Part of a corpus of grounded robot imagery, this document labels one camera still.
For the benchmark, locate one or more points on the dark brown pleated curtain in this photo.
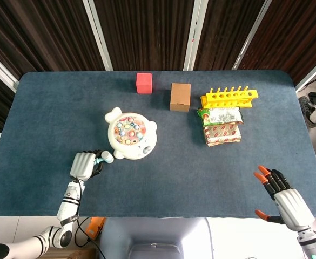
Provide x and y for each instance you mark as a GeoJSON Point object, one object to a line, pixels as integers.
{"type": "Point", "coordinates": [147, 32]}

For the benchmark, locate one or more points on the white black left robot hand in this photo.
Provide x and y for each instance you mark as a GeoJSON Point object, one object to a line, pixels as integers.
{"type": "Point", "coordinates": [82, 166]}

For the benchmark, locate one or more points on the blue velvet table cloth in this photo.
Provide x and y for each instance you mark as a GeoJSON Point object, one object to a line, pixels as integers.
{"type": "Point", "coordinates": [174, 183]}

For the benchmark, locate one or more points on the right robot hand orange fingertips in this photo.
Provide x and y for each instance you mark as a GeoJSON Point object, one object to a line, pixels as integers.
{"type": "Point", "coordinates": [295, 207]}

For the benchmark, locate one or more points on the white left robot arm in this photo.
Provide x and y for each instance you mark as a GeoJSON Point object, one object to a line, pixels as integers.
{"type": "Point", "coordinates": [68, 207]}

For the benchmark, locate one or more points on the orange device under table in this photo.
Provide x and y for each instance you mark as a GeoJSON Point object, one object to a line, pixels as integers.
{"type": "Point", "coordinates": [95, 226]}

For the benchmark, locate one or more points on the red patterned snack packet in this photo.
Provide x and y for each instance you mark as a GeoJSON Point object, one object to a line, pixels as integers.
{"type": "Point", "coordinates": [222, 133]}

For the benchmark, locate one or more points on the green and white snack packet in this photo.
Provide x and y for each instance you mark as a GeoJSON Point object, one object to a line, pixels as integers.
{"type": "Point", "coordinates": [222, 116]}

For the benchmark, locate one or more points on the pale grey robot torso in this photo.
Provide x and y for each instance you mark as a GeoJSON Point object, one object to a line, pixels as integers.
{"type": "Point", "coordinates": [157, 234]}

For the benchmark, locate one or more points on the mint green toy hammer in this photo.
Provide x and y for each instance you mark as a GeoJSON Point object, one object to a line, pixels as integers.
{"type": "Point", "coordinates": [106, 157]}

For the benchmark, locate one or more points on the grey black sneaker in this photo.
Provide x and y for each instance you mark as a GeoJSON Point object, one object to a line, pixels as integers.
{"type": "Point", "coordinates": [306, 108]}

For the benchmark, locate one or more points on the white bear whack-a-mole toy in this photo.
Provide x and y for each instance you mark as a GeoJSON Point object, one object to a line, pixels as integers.
{"type": "Point", "coordinates": [130, 147]}

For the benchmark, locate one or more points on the small brown cardboard box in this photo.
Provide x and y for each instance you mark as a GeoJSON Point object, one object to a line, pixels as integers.
{"type": "Point", "coordinates": [180, 94]}

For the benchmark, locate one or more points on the yellow plastic test tube rack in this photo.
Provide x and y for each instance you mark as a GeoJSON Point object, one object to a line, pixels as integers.
{"type": "Point", "coordinates": [229, 101]}

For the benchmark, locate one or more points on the red foam cube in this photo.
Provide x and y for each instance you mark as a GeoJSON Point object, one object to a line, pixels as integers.
{"type": "Point", "coordinates": [144, 83]}

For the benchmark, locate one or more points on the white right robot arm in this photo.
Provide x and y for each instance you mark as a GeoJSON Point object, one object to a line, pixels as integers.
{"type": "Point", "coordinates": [313, 244]}

